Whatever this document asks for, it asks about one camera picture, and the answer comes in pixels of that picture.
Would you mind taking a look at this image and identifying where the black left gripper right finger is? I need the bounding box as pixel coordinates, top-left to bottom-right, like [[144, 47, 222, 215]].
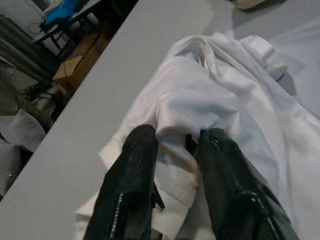
[[198, 127, 300, 240]]

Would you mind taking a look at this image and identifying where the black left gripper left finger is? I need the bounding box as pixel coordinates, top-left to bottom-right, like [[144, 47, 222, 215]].
[[86, 123, 166, 240]]

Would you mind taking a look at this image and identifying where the white shirt with dark print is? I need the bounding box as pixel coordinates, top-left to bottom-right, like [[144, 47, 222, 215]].
[[74, 32, 320, 240]]

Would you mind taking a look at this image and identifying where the grey pillow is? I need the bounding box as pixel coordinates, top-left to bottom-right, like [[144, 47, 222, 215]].
[[0, 109, 47, 151], [0, 142, 35, 201]]

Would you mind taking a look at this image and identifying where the open brown cardboard box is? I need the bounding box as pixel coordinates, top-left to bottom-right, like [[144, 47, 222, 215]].
[[51, 31, 112, 87]]

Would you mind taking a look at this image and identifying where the beige jacket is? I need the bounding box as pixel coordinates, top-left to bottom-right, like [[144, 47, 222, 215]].
[[228, 0, 267, 11]]

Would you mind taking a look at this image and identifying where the bright blue object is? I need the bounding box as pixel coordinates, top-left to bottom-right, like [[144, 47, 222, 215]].
[[43, 0, 85, 27]]

